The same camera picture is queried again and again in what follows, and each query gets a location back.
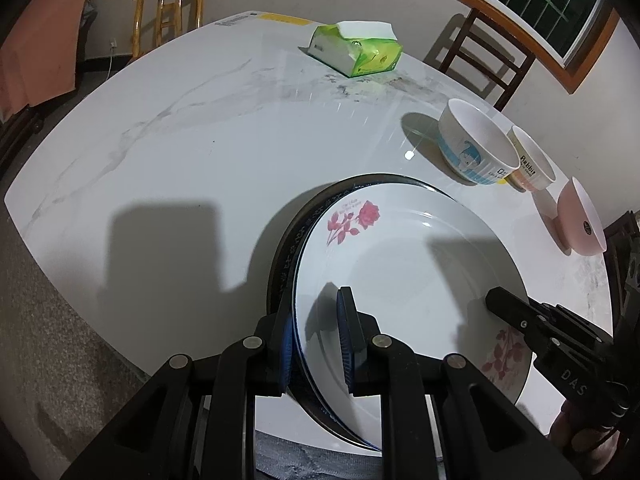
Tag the white pink-flower plate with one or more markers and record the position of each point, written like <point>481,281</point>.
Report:
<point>410,260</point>

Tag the person's right hand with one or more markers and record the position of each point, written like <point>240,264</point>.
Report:
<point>570,435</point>

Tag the orange cloth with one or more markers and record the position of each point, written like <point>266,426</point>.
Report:
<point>40,50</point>

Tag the large blue floral plate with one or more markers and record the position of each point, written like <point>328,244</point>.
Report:
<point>282,255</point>

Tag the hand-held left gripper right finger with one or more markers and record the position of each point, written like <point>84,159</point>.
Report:
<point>347,345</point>

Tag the pink bowl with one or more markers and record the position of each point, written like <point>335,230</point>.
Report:
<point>575,220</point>

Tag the yellow table edge label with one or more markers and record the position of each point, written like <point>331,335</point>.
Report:
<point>287,19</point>

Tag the dark wooden chair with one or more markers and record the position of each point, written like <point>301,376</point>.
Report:
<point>500,32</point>
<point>627,240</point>

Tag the cream printed bowl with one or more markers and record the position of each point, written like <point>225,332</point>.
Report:
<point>530,170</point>

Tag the green tissue pack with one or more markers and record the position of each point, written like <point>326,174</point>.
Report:
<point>350,52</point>

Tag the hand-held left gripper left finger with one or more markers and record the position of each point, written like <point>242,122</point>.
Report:
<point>286,355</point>

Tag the white bowl blue print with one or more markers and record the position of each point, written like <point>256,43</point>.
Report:
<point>465,150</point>

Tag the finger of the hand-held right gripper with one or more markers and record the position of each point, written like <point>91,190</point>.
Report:
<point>520,312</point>

